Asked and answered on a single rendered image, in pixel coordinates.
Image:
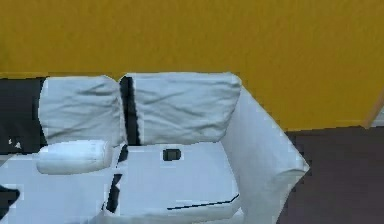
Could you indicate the white back cushion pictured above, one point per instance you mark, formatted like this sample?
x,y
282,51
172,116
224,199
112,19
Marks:
x,y
80,110
186,106

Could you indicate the small black rectangular object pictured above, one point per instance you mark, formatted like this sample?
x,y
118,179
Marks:
x,y
172,154

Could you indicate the white sofa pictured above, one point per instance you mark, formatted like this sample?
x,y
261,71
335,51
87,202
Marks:
x,y
260,150

